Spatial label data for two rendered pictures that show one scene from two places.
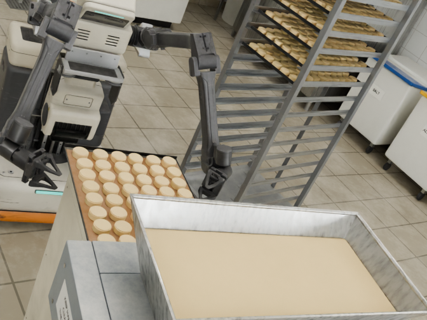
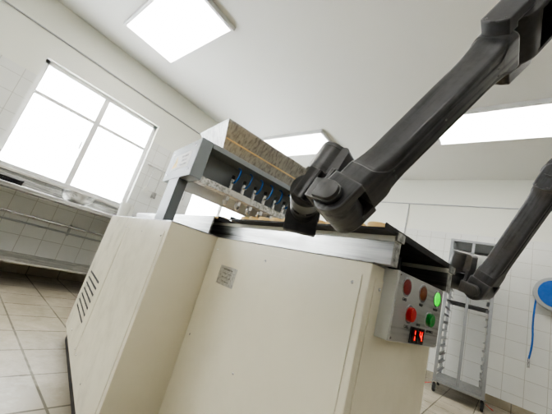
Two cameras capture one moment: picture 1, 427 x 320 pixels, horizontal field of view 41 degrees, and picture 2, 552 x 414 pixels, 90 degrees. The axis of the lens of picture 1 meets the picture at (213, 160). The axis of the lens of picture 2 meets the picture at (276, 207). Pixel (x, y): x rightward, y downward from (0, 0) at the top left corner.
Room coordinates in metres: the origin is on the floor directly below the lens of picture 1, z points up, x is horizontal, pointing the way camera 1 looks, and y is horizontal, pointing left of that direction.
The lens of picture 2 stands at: (2.23, -0.12, 0.76)
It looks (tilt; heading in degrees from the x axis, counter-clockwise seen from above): 13 degrees up; 177
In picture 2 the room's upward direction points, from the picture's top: 16 degrees clockwise
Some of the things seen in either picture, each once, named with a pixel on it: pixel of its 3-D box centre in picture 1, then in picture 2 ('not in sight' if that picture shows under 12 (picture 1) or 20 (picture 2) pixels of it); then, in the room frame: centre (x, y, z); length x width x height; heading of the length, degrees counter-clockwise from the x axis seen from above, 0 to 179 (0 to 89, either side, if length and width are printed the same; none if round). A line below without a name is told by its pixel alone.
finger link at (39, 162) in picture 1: (46, 170); not in sight; (1.33, 0.43, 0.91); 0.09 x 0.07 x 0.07; 79
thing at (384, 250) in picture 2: not in sight; (197, 226); (0.86, -0.38, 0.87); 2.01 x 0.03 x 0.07; 34
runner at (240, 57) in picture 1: (274, 59); not in sight; (3.06, -0.07, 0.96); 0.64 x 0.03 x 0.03; 142
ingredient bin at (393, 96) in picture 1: (387, 105); not in sight; (5.05, -1.23, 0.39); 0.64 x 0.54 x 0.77; 138
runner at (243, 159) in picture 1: (225, 161); not in sight; (3.06, -0.07, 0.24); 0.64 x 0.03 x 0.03; 142
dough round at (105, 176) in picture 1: (107, 177); not in sight; (1.43, 0.28, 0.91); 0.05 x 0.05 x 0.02
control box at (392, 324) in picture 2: not in sight; (412, 310); (1.60, 0.28, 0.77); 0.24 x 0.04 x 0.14; 124
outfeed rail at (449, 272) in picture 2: not in sight; (245, 243); (0.70, -0.14, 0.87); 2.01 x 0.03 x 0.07; 34
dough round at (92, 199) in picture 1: (93, 200); not in sight; (1.30, 0.26, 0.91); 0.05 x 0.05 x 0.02
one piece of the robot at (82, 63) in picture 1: (88, 75); not in sight; (2.10, 0.62, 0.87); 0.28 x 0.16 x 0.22; 124
